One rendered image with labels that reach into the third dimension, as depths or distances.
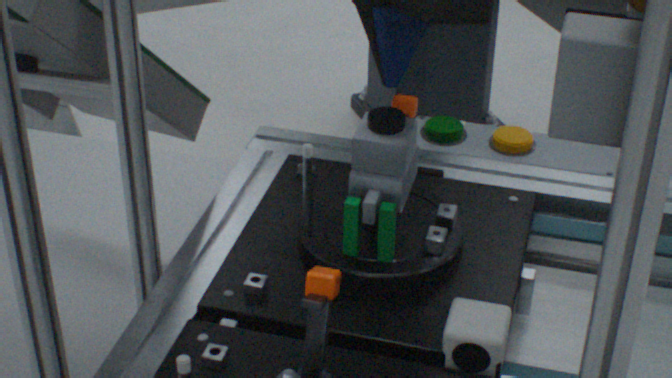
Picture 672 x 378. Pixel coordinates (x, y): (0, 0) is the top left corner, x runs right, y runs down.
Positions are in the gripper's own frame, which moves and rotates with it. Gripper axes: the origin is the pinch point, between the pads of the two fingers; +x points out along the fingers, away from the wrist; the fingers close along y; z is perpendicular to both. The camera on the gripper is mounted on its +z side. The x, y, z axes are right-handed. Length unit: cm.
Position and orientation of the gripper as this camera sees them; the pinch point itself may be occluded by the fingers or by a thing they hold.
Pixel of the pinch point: (395, 46)
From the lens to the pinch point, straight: 89.0
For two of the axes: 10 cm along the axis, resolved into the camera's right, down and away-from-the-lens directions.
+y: -4.3, -3.5, 8.3
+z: 9.0, -0.6, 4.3
